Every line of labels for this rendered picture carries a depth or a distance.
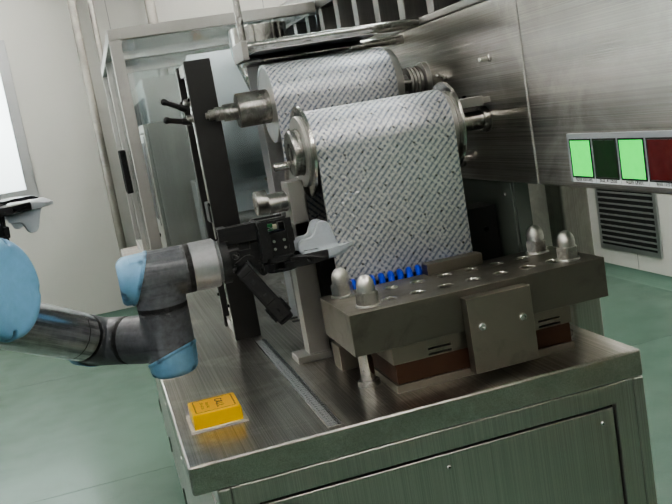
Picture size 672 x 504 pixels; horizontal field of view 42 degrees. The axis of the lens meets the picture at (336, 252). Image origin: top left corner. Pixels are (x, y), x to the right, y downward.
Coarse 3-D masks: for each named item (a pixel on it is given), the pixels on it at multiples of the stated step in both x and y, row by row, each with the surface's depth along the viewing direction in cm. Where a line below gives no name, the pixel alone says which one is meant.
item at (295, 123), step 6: (450, 102) 144; (456, 114) 143; (294, 120) 140; (300, 120) 139; (456, 120) 143; (294, 126) 141; (300, 126) 138; (456, 126) 143; (300, 132) 138; (456, 132) 143; (306, 138) 137; (306, 144) 137; (306, 150) 137; (306, 156) 138; (306, 162) 138; (306, 168) 139; (318, 168) 138; (306, 174) 140; (318, 174) 139; (306, 180) 141; (318, 180) 140; (306, 186) 142
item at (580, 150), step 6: (570, 144) 124; (576, 144) 123; (582, 144) 121; (588, 144) 120; (576, 150) 123; (582, 150) 122; (588, 150) 120; (576, 156) 123; (582, 156) 122; (588, 156) 120; (576, 162) 124; (582, 162) 122; (588, 162) 121; (576, 168) 124; (582, 168) 123; (588, 168) 121; (576, 174) 124; (582, 174) 123; (588, 174) 121
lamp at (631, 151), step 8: (624, 144) 112; (632, 144) 110; (640, 144) 109; (624, 152) 112; (632, 152) 110; (640, 152) 109; (624, 160) 112; (632, 160) 111; (640, 160) 109; (624, 168) 113; (632, 168) 111; (640, 168) 110; (624, 176) 113; (632, 176) 112; (640, 176) 110
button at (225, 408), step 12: (216, 396) 130; (228, 396) 129; (192, 408) 126; (204, 408) 125; (216, 408) 124; (228, 408) 124; (240, 408) 124; (192, 420) 124; (204, 420) 123; (216, 420) 123; (228, 420) 124
